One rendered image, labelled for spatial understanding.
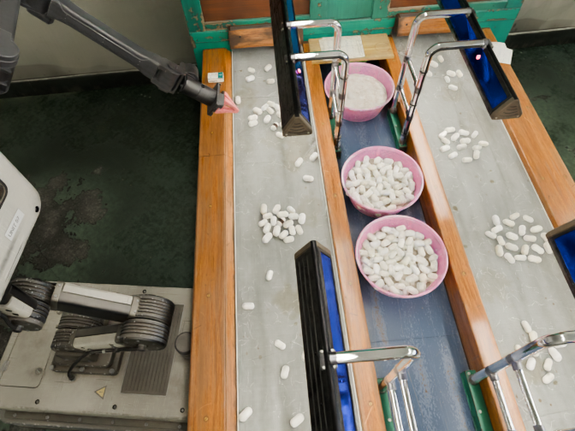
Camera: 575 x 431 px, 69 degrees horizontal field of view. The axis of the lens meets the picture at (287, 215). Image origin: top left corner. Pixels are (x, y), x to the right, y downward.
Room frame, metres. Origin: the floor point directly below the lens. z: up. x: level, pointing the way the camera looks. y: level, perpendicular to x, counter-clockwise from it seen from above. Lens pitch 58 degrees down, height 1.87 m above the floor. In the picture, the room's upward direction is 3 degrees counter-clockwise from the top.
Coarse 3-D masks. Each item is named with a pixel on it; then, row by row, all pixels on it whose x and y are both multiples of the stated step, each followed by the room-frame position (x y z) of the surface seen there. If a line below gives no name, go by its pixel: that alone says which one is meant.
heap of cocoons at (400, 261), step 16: (368, 240) 0.60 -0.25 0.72; (384, 240) 0.58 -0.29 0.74; (400, 240) 0.58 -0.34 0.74; (416, 240) 0.58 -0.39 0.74; (368, 256) 0.54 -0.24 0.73; (384, 256) 0.54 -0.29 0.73; (400, 256) 0.53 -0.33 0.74; (416, 256) 0.53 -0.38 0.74; (432, 256) 0.53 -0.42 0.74; (368, 272) 0.48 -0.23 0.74; (384, 272) 0.48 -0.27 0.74; (400, 272) 0.48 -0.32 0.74; (416, 272) 0.48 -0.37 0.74; (432, 272) 0.48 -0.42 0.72; (384, 288) 0.44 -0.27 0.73; (400, 288) 0.43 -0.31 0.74; (416, 288) 0.43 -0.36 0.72
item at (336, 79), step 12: (288, 24) 1.13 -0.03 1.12; (300, 24) 1.13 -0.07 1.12; (312, 24) 1.13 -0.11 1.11; (324, 24) 1.13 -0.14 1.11; (336, 24) 1.13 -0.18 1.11; (336, 36) 1.13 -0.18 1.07; (336, 48) 1.13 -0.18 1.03; (300, 60) 0.97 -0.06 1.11; (312, 60) 0.97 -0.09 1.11; (336, 60) 1.13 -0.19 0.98; (348, 60) 0.98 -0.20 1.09; (336, 72) 1.09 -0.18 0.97; (336, 84) 1.13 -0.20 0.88; (336, 108) 1.00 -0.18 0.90; (336, 120) 0.98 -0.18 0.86; (336, 132) 0.98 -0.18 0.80; (336, 144) 0.98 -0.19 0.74; (336, 156) 0.97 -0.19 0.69
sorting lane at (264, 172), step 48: (240, 96) 1.25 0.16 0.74; (240, 144) 1.01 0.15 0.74; (288, 144) 0.99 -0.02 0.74; (240, 192) 0.79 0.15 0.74; (288, 192) 0.78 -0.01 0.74; (240, 240) 0.61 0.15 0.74; (240, 288) 0.46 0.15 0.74; (288, 288) 0.45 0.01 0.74; (336, 288) 0.44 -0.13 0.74; (240, 336) 0.32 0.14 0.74; (288, 336) 0.31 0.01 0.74; (240, 384) 0.19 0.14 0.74; (288, 384) 0.19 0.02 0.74
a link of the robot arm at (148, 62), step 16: (64, 0) 1.13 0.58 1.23; (48, 16) 1.10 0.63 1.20; (64, 16) 1.09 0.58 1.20; (80, 16) 1.10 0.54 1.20; (80, 32) 1.08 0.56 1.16; (96, 32) 1.08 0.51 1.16; (112, 32) 1.09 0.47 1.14; (112, 48) 1.06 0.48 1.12; (128, 48) 1.06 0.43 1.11; (144, 64) 1.04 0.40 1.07; (160, 64) 1.04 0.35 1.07; (160, 80) 1.03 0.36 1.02
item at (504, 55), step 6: (492, 42) 1.46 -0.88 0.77; (498, 42) 1.45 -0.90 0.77; (498, 48) 1.42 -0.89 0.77; (504, 48) 1.42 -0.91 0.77; (498, 54) 1.38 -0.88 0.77; (504, 54) 1.38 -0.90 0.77; (510, 54) 1.38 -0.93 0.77; (498, 60) 1.34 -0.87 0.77; (504, 60) 1.34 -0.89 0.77; (510, 60) 1.34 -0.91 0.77
